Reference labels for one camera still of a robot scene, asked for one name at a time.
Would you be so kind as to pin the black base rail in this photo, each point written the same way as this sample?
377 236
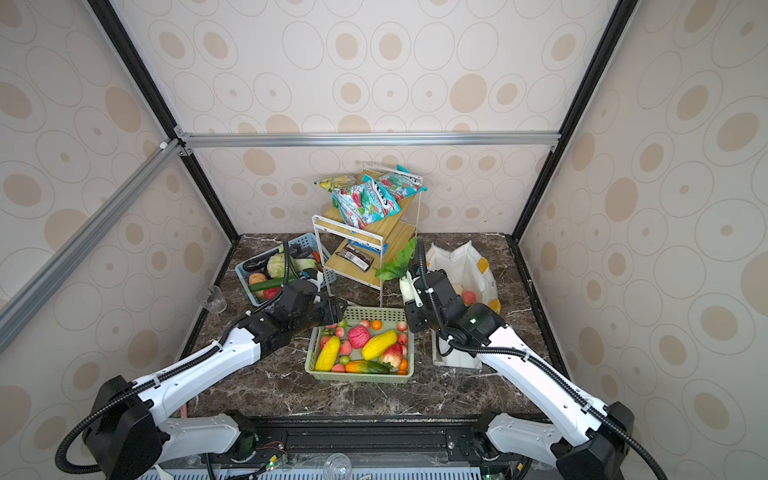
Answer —
372 444

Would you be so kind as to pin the blue snack packet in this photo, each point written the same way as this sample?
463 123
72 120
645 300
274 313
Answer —
378 250

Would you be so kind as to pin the blue plastic vegetable basket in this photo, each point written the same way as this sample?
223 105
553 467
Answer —
304 246

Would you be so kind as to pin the red pepper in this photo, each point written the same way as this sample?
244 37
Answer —
271 293

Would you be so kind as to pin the horizontal aluminium frame bar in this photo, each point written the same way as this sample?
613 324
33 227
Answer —
356 140

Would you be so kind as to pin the white radish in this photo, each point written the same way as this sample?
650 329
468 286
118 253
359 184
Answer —
406 290

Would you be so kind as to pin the dark eggplant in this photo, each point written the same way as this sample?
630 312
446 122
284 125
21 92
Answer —
255 264

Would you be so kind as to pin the white grocery tote bag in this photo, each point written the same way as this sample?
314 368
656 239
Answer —
467 271

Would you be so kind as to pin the small pink peach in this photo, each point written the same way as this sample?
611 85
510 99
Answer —
468 297

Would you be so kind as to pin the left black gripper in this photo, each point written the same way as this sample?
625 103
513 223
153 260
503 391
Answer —
332 310

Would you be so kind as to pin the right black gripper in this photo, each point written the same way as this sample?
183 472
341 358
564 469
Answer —
411 310

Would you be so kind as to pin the dark snack bar packet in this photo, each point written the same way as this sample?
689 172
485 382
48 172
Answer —
360 260

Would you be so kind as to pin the green orange papaya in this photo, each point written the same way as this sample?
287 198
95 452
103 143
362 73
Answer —
366 367

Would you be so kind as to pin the clear plastic cup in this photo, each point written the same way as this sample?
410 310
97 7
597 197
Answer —
212 299

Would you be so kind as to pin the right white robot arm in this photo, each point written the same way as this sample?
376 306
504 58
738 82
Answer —
585 438

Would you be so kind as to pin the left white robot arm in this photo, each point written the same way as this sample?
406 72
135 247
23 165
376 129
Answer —
131 428

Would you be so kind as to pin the diagonal aluminium frame bar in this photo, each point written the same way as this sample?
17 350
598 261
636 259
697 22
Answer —
35 293

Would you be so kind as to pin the green plastic fruit basket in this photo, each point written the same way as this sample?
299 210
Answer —
391 319

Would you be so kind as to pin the peach colored fruit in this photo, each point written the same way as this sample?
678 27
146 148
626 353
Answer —
256 278

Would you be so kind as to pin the leafy green vegetable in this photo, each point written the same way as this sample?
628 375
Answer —
398 266

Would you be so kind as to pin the green cucumber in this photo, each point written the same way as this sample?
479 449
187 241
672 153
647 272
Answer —
266 285

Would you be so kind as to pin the green cabbage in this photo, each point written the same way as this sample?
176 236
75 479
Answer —
276 266

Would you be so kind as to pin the white wire wooden shelf rack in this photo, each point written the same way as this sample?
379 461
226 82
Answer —
391 231

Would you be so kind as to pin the yellow green snack bag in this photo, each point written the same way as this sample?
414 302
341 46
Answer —
336 182

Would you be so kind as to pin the teal pink snack bag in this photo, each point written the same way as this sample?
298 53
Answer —
400 185

